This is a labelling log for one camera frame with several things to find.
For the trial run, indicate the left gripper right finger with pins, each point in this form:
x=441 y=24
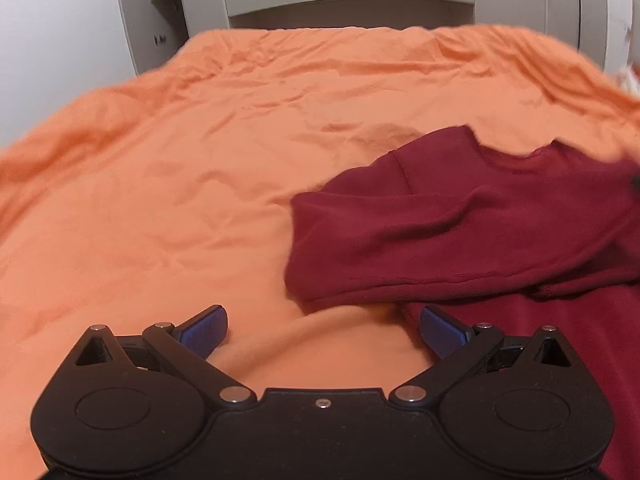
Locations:
x=507 y=407

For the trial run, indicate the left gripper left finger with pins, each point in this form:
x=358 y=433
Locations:
x=129 y=406

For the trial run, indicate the dark red garment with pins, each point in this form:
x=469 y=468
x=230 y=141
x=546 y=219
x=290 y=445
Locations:
x=519 y=241

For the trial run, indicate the cream white clothes pile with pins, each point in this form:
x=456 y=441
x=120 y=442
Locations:
x=628 y=79

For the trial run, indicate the orange bed sheet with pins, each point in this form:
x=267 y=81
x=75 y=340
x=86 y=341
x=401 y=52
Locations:
x=154 y=199

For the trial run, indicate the grey wall cabinet unit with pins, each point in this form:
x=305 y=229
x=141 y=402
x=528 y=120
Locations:
x=607 y=31

